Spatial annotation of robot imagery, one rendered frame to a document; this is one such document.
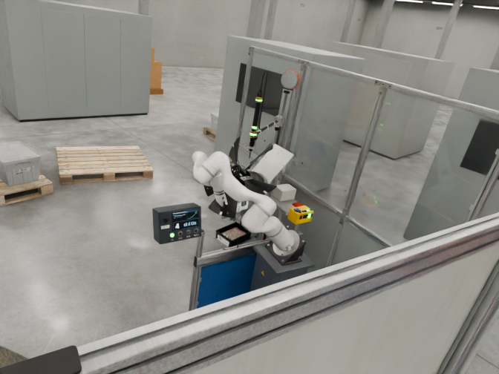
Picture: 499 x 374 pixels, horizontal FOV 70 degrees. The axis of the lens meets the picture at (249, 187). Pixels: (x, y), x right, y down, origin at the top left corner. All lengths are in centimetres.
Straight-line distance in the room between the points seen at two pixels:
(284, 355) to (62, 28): 735
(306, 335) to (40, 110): 742
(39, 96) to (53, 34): 111
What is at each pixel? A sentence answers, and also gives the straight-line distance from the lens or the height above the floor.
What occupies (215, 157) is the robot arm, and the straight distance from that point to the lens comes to 207.
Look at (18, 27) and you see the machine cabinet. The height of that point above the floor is 161.
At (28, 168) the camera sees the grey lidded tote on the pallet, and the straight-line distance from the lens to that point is 493.
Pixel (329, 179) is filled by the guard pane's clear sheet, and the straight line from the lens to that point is 307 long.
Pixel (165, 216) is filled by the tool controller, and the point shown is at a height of 123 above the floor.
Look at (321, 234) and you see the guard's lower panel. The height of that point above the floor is 71.
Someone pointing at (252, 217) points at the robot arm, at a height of 128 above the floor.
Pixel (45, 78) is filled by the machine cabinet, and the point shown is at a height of 79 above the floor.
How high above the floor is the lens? 228
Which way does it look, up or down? 24 degrees down
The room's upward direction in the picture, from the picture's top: 10 degrees clockwise
